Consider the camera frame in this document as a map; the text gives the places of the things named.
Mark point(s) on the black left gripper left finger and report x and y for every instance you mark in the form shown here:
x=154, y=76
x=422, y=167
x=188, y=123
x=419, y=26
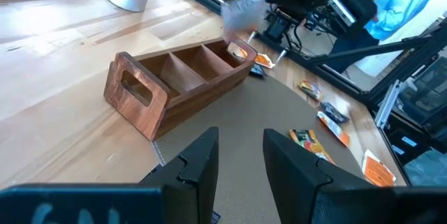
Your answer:
x=195, y=182

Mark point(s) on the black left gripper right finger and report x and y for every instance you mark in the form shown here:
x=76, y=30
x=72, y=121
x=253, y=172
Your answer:
x=293, y=182

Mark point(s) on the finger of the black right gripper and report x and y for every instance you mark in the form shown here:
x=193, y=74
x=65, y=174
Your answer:
x=282, y=56
x=252, y=36

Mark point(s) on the wooden tea organizer box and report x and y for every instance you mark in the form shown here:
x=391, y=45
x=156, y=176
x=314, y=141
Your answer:
x=146, y=119

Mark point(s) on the round grey placemat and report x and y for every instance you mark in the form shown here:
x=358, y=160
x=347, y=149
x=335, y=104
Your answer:
x=244, y=119

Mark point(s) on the person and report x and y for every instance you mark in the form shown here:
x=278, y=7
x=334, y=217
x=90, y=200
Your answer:
x=401, y=11

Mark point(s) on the silver metal bracket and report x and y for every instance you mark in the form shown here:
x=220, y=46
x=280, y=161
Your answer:
x=387, y=105

